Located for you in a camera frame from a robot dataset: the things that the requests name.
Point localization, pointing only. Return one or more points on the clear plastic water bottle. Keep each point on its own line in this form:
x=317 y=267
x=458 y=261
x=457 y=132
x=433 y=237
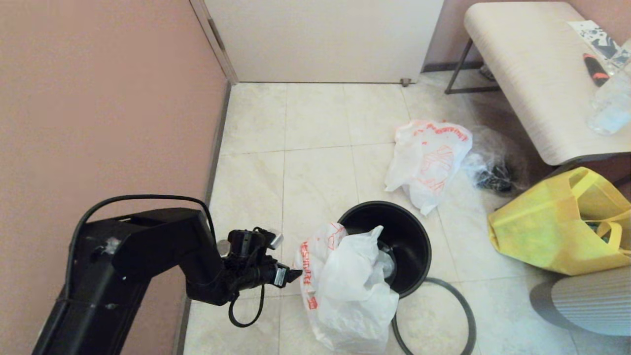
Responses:
x=613 y=103

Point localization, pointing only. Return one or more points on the white plastic bag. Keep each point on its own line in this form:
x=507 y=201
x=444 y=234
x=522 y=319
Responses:
x=345 y=286

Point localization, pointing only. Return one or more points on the white red-print trash bag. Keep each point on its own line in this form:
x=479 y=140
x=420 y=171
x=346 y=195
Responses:
x=429 y=158

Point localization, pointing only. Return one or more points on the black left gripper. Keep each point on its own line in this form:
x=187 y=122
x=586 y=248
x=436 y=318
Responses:
x=256 y=276

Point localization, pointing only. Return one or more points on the clear bag with black items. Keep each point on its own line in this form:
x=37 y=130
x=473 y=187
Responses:
x=498 y=170

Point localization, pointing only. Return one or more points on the pale ribbed bin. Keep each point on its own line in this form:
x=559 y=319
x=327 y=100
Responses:
x=591 y=301

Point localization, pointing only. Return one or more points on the white door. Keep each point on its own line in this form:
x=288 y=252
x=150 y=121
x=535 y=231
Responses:
x=325 y=39

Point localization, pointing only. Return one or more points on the black ribbed trash can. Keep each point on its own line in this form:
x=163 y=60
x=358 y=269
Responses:
x=409 y=236

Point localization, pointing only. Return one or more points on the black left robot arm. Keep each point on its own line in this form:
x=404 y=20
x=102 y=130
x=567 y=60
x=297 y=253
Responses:
x=138 y=256

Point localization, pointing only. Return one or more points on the grey wall baseboard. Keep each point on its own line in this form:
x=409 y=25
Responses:
x=219 y=138

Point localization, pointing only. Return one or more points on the grey door frame strip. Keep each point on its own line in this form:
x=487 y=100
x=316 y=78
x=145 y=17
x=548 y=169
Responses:
x=217 y=44

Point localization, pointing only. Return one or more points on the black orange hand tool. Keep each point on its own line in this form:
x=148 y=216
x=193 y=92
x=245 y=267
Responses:
x=596 y=71

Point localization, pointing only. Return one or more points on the yellow fabric tote bag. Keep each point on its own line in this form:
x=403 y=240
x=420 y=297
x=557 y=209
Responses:
x=542 y=231

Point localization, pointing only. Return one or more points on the beige bench with metal legs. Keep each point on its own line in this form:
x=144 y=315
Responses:
x=532 y=74

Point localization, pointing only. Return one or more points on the black white printed leaflet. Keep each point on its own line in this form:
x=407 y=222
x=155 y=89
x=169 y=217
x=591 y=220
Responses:
x=594 y=37

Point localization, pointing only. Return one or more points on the black cylindrical left wrist camera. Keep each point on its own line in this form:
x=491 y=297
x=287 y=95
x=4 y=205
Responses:
x=246 y=241

